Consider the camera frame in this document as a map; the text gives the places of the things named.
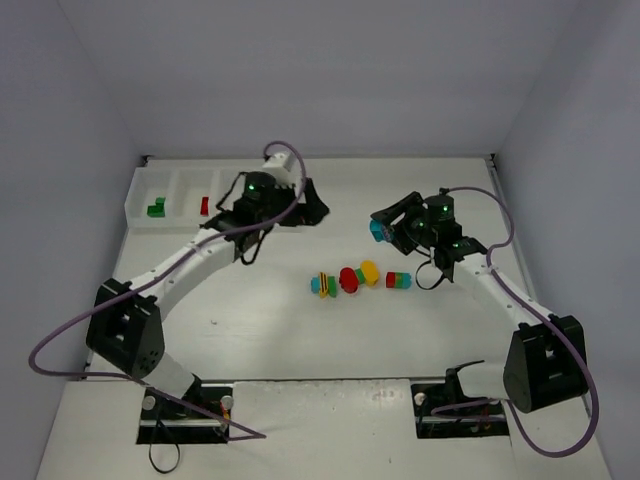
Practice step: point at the yellow round lego brick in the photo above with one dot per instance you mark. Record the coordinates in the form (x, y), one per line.
(370, 273)

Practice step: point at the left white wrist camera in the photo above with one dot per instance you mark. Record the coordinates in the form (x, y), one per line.
(279, 164)

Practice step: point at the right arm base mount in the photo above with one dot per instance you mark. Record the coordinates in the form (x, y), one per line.
(480, 421)

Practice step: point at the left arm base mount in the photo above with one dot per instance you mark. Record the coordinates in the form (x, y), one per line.
(164, 422)

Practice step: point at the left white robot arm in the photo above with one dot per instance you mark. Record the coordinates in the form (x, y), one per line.
(126, 328)

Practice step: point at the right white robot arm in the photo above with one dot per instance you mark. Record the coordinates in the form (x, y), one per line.
(539, 370)

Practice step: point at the small red lego brick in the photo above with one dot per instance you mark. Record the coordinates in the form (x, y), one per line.
(204, 206)

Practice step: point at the clear plastic sorting tray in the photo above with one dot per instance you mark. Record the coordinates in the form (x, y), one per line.
(183, 188)

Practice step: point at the red round lego brick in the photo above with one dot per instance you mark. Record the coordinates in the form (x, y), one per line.
(348, 280)

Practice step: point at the yellow black striped lego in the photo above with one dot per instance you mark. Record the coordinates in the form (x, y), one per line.
(327, 282)

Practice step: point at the cyan round lego brick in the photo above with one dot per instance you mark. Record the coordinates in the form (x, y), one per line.
(379, 232)

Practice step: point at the green stepped lego brick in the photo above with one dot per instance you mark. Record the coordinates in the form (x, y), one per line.
(157, 209)

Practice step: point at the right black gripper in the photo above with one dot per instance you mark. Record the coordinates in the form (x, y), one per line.
(397, 220)

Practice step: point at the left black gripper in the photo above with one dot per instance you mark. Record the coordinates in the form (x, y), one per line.
(304, 201)

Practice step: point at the cyan lego brick stack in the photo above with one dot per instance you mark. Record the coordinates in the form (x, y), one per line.
(315, 285)

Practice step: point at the green yellow lego right stack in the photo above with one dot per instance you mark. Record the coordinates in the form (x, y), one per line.
(399, 280)

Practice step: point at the green lego middle stack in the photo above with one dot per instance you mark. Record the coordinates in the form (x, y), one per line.
(360, 276)

